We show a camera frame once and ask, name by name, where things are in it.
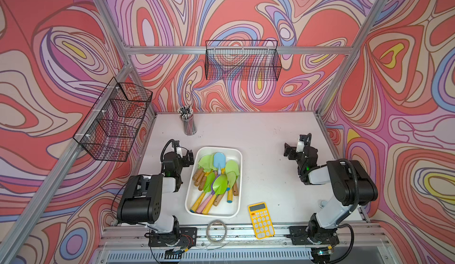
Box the yellow calculator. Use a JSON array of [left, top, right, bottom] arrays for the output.
[[248, 202, 275, 240]]

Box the black wire basket back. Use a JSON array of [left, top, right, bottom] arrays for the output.
[[205, 39, 282, 81]]

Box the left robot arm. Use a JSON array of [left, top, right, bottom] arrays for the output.
[[116, 139, 194, 235]]

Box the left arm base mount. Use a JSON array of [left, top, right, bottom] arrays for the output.
[[144, 227, 197, 249]]

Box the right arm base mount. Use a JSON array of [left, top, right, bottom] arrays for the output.
[[285, 226, 340, 246]]

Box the green shovel wooden handle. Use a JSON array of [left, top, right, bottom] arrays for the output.
[[192, 154, 213, 190]]

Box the black wire basket left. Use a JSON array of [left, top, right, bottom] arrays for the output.
[[73, 78, 153, 162]]

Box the black wire basket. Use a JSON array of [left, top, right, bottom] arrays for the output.
[[73, 78, 153, 162], [205, 39, 282, 81]]

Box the light blue shovel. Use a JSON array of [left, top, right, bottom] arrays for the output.
[[213, 152, 226, 175]]

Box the coiled grey cable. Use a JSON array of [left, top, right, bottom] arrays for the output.
[[205, 219, 228, 244]]

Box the green shovel blue-tip handle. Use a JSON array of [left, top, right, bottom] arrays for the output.
[[225, 160, 239, 203]]

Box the purple shovel pink handle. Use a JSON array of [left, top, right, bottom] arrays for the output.
[[196, 186, 214, 214]]

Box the white storage tray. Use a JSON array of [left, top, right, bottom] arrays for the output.
[[185, 147, 243, 219]]

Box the metal pen cup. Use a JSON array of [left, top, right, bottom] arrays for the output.
[[178, 106, 197, 136]]

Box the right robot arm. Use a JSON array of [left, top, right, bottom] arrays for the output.
[[283, 134, 379, 242]]

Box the green shovel yellow handle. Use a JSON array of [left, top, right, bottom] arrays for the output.
[[202, 174, 228, 215]]

